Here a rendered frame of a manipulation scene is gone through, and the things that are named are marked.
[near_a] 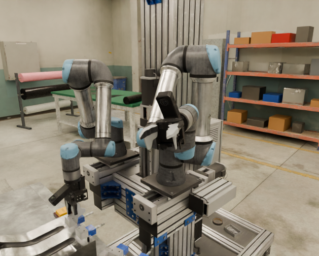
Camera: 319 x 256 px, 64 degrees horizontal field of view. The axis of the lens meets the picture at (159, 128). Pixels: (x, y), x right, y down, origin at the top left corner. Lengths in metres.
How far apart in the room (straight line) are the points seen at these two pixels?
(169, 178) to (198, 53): 0.58
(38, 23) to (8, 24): 0.75
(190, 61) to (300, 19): 4.94
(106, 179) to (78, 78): 0.63
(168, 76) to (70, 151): 0.52
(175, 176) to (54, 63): 7.21
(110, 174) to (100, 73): 0.65
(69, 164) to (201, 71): 0.68
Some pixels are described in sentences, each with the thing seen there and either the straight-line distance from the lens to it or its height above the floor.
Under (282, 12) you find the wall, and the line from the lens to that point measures 6.07.
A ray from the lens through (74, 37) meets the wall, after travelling 8.53.
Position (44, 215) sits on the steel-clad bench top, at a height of 0.80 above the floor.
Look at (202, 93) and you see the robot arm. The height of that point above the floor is 1.49.
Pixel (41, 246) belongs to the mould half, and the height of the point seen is 0.88.
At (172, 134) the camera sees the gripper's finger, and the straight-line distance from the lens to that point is 0.62.
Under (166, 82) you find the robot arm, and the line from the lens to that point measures 1.05.
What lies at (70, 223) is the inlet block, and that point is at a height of 0.91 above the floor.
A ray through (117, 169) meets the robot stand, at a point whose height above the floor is 0.96.
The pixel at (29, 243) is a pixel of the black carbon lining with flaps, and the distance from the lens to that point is 1.30.
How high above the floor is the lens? 1.64
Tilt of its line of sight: 16 degrees down
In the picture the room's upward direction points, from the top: straight up
